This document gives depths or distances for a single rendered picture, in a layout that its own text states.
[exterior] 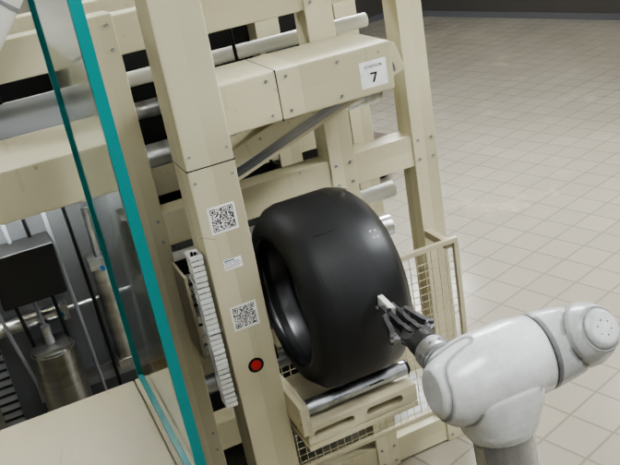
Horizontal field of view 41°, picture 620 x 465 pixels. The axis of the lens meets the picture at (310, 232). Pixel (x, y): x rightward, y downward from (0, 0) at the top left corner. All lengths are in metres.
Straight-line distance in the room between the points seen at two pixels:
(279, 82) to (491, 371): 1.33
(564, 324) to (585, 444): 2.28
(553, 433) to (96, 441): 2.27
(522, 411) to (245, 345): 1.12
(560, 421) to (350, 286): 1.78
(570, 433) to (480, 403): 2.39
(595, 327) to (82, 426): 1.11
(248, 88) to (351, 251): 0.56
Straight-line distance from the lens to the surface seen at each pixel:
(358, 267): 2.20
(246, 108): 2.40
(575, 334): 1.37
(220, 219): 2.16
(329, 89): 2.49
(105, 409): 1.97
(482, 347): 1.33
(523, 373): 1.34
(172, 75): 2.04
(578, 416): 3.79
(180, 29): 2.04
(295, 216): 2.27
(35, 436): 1.97
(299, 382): 2.72
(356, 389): 2.45
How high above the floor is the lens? 2.30
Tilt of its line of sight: 24 degrees down
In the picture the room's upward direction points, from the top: 10 degrees counter-clockwise
